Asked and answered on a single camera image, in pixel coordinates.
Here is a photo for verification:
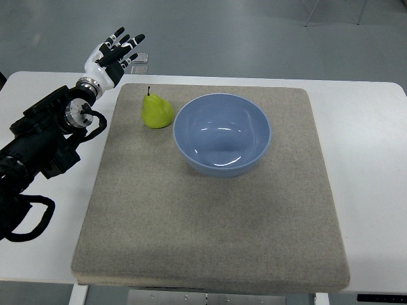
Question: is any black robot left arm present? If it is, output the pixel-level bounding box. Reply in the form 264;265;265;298
1;77;107;242

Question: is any blue bowl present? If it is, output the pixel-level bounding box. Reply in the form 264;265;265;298
173;93;272;178

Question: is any metal stand legs background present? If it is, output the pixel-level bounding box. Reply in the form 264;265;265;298
304;0;368;27

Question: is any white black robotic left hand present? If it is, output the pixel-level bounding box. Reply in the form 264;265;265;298
78;27;145;97

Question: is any white table frame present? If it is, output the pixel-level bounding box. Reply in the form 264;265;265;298
69;285;406;304

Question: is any lower floor plate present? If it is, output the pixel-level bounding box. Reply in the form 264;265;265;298
131;65;148;74

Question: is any grey felt mat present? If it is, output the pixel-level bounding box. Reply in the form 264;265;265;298
71;84;350;294

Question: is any green pear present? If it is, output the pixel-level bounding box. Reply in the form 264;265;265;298
141;86;175;129

